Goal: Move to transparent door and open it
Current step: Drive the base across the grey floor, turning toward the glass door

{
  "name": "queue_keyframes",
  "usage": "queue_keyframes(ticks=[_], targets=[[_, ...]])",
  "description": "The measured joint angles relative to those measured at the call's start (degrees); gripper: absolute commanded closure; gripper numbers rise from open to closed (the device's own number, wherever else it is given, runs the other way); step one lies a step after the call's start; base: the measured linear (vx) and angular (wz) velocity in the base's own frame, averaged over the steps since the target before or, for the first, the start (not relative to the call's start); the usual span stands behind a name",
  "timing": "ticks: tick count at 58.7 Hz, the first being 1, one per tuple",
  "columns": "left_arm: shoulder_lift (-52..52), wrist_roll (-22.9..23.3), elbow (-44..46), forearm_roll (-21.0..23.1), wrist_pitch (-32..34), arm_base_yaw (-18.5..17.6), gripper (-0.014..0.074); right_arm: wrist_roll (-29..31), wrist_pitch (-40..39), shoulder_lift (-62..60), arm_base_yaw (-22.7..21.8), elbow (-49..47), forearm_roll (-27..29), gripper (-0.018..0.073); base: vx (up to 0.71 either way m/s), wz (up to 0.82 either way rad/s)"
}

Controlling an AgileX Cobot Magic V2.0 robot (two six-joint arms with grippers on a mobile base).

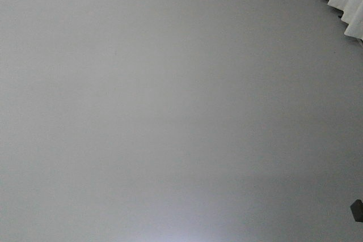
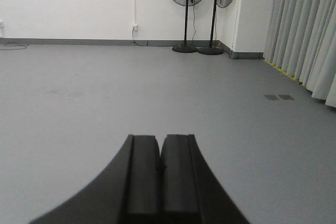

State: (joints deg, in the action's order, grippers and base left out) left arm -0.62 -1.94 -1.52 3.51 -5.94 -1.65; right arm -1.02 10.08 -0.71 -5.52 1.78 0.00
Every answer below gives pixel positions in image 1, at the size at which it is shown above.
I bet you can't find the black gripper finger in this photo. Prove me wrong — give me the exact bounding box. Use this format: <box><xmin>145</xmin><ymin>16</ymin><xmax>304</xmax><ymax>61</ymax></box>
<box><xmin>350</xmin><ymin>199</ymin><xmax>363</xmax><ymax>222</ymax></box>

